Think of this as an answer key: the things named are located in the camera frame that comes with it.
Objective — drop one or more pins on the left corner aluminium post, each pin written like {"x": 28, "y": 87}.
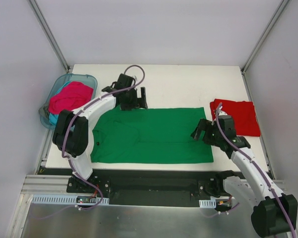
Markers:
{"x": 48, "y": 33}

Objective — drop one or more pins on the grey t shirt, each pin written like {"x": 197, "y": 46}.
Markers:
{"x": 43, "y": 111}

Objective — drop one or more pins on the right white cable duct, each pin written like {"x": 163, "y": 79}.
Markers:
{"x": 208, "y": 203}

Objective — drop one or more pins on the green t shirt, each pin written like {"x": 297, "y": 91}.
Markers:
{"x": 153, "y": 136}

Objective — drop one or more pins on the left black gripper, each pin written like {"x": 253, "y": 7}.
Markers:
{"x": 136, "y": 99}

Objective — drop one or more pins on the folded red t shirt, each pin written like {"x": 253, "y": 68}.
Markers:
{"x": 243, "y": 114}

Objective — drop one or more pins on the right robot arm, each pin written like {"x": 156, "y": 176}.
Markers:
{"x": 272, "y": 212}

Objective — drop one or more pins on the pink t shirt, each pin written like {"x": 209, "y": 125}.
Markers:
{"x": 72, "y": 96}

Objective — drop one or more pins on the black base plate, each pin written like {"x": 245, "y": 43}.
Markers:
{"x": 155, "y": 198}

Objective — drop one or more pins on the teal t shirt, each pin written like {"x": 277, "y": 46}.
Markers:
{"x": 53, "y": 118}

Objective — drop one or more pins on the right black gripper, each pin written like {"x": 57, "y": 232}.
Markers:
{"x": 205, "y": 132}

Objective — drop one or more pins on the white cable duct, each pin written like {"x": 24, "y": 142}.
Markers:
{"x": 208, "y": 203}
{"x": 69, "y": 200}

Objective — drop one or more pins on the right corner aluminium post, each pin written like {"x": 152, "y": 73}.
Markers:
{"x": 283, "y": 4}

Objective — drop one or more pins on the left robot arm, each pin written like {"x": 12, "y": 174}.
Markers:
{"x": 73, "y": 132}

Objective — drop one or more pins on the aluminium frame rail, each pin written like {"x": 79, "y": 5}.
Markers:
{"x": 44, "y": 183}

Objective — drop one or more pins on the blue plastic bin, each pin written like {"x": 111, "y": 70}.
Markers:
{"x": 86, "y": 79}

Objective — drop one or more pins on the left white cable duct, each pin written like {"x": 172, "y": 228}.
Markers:
{"x": 69, "y": 200}

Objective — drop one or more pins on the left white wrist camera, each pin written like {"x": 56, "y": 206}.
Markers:
{"x": 135, "y": 78}

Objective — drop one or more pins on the corner aluminium post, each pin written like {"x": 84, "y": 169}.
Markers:
{"x": 283, "y": 4}
{"x": 48, "y": 33}

